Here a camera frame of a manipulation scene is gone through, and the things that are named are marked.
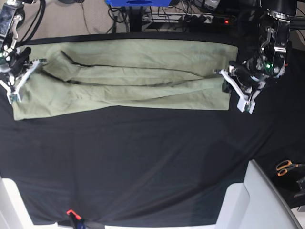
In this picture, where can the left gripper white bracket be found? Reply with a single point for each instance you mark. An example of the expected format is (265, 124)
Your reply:
(238, 78)

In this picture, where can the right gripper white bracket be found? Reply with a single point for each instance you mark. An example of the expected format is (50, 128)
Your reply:
(15, 70)

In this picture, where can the light green T-shirt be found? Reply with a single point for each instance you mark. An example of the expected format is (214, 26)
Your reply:
(86, 76)

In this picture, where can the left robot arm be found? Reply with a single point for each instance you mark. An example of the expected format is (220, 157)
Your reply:
(269, 58)

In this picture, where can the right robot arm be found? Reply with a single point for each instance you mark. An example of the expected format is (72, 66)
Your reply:
(12, 16)

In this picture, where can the black table cloth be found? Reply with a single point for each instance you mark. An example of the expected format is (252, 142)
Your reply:
(153, 167)

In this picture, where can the white bin right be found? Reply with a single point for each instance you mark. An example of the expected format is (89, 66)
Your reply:
(255, 204)

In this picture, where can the white bin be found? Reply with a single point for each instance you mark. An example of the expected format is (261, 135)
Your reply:
(255, 204)
(13, 213)

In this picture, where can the white bin left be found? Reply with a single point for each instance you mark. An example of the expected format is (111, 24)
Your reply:
(13, 213)

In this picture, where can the blue plastic box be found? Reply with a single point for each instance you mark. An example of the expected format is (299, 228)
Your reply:
(135, 3)

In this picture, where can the black table leg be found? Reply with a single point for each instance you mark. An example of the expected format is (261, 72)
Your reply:
(135, 18)

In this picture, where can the red black clamp front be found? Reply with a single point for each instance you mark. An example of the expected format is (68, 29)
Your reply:
(77, 221)

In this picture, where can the orange handled scissors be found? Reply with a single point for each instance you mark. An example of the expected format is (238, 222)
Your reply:
(287, 165)

